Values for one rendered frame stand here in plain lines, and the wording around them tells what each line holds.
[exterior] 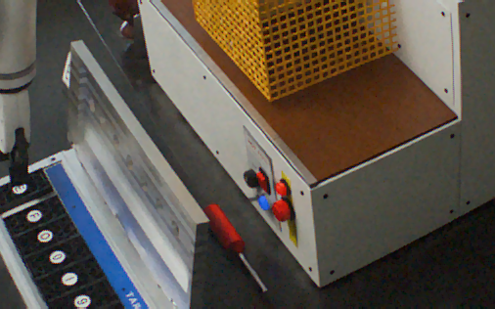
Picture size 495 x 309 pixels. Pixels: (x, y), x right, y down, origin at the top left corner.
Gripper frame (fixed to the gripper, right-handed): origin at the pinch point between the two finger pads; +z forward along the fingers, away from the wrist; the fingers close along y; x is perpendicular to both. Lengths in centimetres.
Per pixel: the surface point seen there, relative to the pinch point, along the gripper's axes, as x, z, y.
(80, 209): 8.3, 4.8, 8.4
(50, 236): 1.8, 5.0, 12.3
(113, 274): 7.6, 5.0, 23.0
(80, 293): 1.7, 5.3, 24.8
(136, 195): 12.6, -5.0, 19.5
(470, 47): 48, -33, 39
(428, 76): 48, -23, 32
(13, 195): -0.4, 5.5, 0.6
